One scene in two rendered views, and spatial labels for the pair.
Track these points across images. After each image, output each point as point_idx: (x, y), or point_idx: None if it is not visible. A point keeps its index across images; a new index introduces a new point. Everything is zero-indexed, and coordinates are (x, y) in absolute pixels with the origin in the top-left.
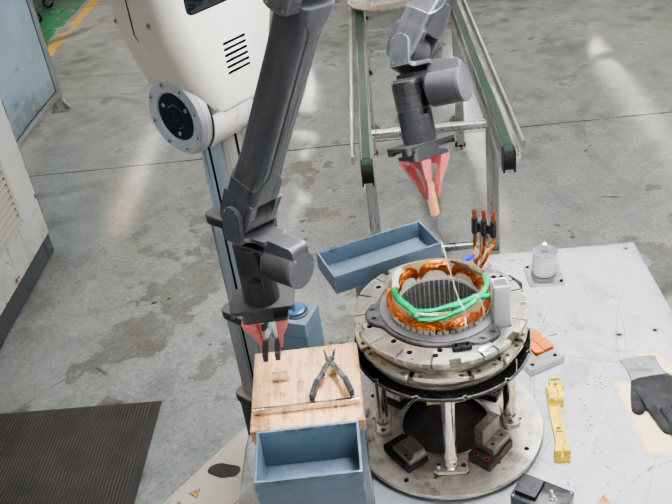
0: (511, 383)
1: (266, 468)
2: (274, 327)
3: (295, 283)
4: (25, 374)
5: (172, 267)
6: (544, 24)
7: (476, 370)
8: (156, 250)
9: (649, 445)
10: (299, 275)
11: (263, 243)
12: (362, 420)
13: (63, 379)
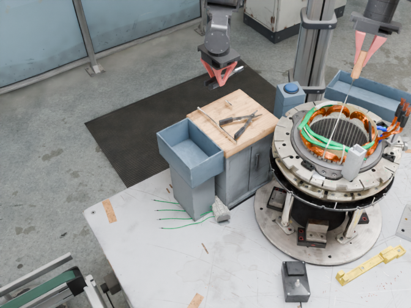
0: (352, 219)
1: (188, 138)
2: (229, 75)
3: (208, 47)
4: (273, 59)
5: (380, 58)
6: None
7: (306, 184)
8: (383, 46)
9: None
10: (213, 44)
11: (209, 13)
12: (225, 152)
13: (282, 72)
